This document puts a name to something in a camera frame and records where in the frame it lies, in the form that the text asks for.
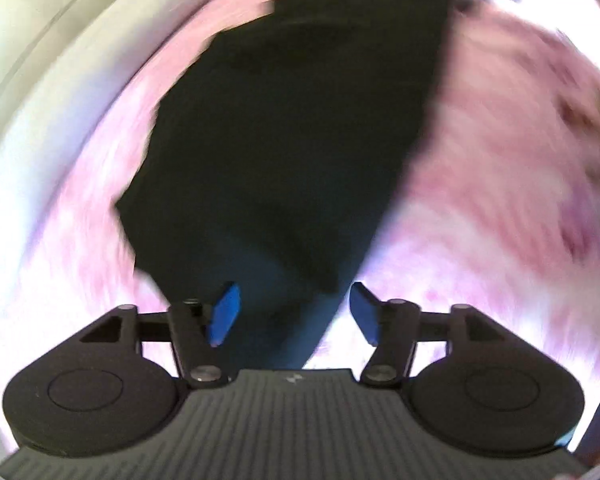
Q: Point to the pink rose bed blanket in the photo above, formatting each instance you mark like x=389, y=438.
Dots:
x=503, y=212

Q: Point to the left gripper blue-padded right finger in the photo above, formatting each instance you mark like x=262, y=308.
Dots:
x=394, y=328

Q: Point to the black garment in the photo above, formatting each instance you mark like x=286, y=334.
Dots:
x=273, y=158

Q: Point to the dark blue garment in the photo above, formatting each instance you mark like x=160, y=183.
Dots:
x=284, y=312

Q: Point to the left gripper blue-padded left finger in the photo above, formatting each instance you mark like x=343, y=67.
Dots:
x=194, y=331

